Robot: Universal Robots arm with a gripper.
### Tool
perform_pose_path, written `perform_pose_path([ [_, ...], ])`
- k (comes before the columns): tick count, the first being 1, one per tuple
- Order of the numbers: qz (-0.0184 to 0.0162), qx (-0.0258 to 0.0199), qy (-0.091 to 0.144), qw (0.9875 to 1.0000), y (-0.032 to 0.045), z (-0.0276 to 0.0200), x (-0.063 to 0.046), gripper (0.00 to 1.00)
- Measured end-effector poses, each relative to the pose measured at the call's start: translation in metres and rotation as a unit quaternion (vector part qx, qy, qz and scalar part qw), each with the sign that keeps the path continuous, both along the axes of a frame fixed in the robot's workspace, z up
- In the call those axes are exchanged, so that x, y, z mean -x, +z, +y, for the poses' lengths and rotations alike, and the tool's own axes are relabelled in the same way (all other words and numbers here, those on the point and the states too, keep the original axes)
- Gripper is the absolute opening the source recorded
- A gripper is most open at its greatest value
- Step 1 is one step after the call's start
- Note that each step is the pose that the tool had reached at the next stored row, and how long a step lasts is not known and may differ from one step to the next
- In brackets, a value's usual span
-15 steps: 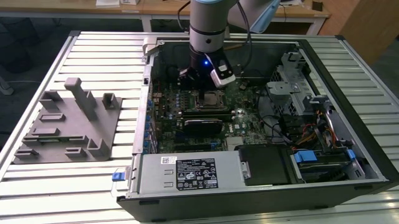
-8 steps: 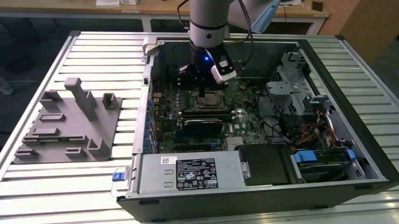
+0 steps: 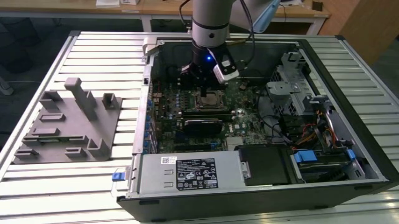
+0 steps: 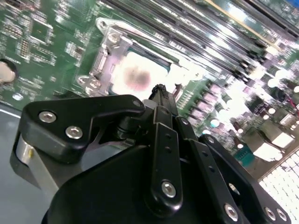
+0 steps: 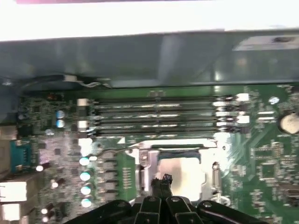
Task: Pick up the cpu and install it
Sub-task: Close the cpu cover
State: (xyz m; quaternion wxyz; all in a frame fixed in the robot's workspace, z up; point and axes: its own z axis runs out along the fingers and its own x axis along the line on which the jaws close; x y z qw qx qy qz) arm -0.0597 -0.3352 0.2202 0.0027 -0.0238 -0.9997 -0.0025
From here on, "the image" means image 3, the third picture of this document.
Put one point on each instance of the wooden desk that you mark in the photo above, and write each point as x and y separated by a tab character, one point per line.
61	7

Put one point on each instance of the blue case latch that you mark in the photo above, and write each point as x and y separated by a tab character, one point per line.
117	177

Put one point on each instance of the grey power supply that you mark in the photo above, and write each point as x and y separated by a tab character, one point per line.
149	172

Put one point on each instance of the grey parts rack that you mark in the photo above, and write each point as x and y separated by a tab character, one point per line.
68	130

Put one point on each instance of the black plastic shroud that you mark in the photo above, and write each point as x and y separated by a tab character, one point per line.
264	165

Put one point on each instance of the small brown box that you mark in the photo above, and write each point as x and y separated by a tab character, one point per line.
316	6

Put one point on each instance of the black expansion slot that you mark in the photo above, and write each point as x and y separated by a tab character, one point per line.
189	147

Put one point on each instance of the blue disk carrier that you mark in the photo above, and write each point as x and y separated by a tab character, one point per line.
305	157

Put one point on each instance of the green motherboard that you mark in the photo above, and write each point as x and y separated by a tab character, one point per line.
249	126

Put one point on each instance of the black office chair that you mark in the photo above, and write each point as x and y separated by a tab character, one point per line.
18	42

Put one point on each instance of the grey stand foot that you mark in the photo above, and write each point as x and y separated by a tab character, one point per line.
5	88

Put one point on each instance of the silver metal drive cage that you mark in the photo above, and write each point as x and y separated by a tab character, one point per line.
281	89

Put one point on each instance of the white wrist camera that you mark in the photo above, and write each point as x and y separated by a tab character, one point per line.
222	75

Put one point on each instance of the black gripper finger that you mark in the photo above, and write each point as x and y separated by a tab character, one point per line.
188	78

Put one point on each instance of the black RAM slot bank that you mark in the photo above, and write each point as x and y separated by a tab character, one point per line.
205	115

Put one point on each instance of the black hard disk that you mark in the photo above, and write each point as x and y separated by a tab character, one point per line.
324	173

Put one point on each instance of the black PC case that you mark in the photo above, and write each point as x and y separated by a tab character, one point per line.
249	210

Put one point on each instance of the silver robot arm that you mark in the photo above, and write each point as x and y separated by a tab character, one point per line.
208	23

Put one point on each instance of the silver CPU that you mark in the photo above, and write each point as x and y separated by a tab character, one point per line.
213	100

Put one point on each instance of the black graphics card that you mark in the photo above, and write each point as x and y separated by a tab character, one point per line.
201	128

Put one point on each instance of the wooden cabinet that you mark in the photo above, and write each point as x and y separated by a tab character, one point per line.
367	28

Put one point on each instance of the white cardboard box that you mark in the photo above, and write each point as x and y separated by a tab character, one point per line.
106	2
129	2

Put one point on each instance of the silver chipset heat sink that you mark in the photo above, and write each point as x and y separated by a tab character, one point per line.
234	141

